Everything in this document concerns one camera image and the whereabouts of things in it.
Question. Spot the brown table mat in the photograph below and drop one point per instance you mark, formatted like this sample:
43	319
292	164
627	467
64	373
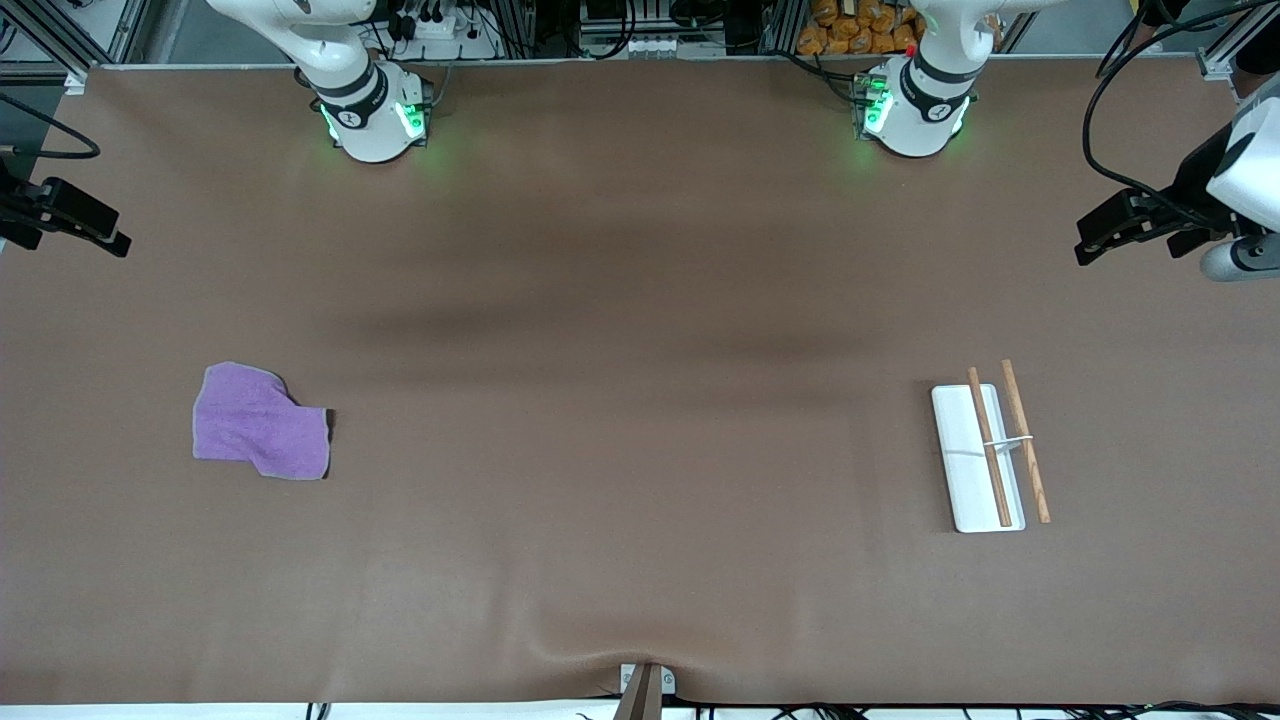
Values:
640	450

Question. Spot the white power strip black plugs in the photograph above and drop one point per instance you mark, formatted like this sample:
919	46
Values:
440	27

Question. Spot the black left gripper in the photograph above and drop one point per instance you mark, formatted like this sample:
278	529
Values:
1193	184

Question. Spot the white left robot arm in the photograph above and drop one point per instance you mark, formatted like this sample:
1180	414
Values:
920	120

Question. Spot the aluminium frame profile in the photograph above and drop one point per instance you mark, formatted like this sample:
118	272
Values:
1220	62
130	25

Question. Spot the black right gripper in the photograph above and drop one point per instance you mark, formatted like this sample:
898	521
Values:
14	209

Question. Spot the white socket strip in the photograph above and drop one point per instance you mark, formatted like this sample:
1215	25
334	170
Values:
635	46

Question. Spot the metal camera mount clamp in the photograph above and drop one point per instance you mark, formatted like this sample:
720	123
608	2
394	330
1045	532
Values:
645	690

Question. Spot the purple towel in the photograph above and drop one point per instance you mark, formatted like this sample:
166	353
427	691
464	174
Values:
260	425

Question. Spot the white rack with wooden bars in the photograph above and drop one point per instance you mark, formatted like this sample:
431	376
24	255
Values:
970	480

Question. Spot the orange snack bags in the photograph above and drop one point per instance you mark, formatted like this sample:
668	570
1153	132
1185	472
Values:
860	30

